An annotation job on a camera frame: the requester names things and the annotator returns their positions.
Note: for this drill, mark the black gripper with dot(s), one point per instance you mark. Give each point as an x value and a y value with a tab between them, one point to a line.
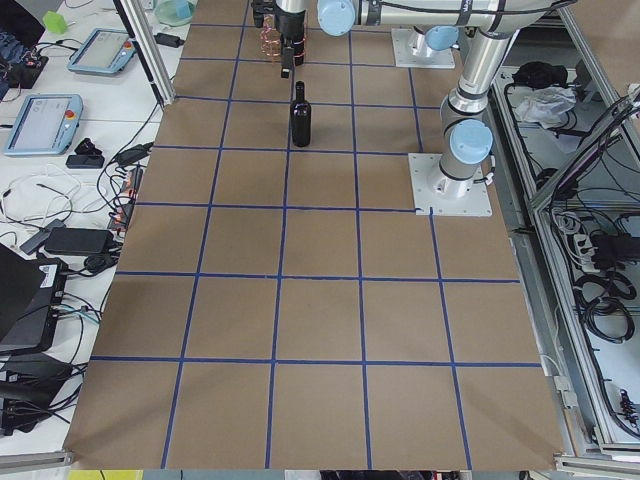
291	26

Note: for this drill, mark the dark wine bottle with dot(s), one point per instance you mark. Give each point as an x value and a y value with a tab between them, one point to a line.
299	52
300	117

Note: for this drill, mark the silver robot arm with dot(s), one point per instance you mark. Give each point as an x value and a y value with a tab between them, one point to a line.
467	140

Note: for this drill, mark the dark wine bottle upright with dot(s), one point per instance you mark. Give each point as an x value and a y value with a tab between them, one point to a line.
299	52

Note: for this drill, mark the blue teach pendant upper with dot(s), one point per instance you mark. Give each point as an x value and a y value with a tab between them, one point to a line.
105	52

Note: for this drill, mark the blue teach pendant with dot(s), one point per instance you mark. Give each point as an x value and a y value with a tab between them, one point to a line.
105	52
45	125

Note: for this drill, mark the black small device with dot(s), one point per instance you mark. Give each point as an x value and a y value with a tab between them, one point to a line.
86	156

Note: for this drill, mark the green cube object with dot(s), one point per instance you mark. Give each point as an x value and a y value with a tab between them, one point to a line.
54	22

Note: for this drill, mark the blue teach pendant lower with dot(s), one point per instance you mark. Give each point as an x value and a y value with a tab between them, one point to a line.
45	125

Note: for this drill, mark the crumpled white cloth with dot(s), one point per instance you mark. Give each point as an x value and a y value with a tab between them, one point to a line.
547	107

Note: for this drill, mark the black power brick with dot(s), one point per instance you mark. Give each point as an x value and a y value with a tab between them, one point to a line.
78	241

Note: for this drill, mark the black laptop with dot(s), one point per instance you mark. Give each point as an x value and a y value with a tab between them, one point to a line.
30	292

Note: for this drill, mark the copper wire wine basket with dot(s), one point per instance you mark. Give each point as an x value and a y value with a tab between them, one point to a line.
270	41

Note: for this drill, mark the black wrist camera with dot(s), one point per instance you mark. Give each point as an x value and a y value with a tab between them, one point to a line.
260	9

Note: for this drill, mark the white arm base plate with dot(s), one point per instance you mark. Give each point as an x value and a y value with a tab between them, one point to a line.
429	49
436	194

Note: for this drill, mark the aluminium frame post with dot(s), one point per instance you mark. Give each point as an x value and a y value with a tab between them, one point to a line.
140	32

